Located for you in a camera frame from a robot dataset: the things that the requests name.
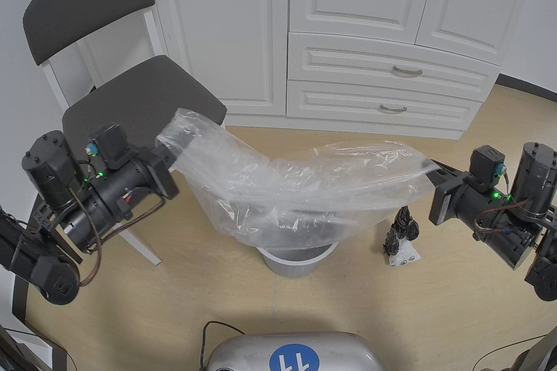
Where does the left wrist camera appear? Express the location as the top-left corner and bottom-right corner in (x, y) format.
(86, 123), (132, 171)

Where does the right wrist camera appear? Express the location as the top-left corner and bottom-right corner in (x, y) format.
(472, 145), (506, 192)

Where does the clear plastic bag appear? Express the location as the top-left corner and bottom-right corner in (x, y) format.
(155, 108), (440, 251)

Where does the white printed wrapper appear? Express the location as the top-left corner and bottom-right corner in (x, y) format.
(388, 240), (422, 268)

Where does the black cable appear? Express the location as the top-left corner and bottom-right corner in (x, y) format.
(474, 338), (545, 371)
(200, 321), (245, 371)

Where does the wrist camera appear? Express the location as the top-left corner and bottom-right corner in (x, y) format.
(86, 123), (132, 171)
(472, 145), (506, 192)

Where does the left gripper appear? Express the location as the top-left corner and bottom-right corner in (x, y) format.
(61, 145), (180, 255)

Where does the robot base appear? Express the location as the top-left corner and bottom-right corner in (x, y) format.
(210, 331), (388, 371)

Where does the white trash bin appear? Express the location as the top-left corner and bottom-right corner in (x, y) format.
(244, 204), (343, 278)

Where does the crumpled black plastic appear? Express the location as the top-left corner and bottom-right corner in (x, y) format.
(382, 205), (419, 257)

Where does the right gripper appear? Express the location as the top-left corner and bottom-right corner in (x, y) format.
(428, 169), (541, 271)

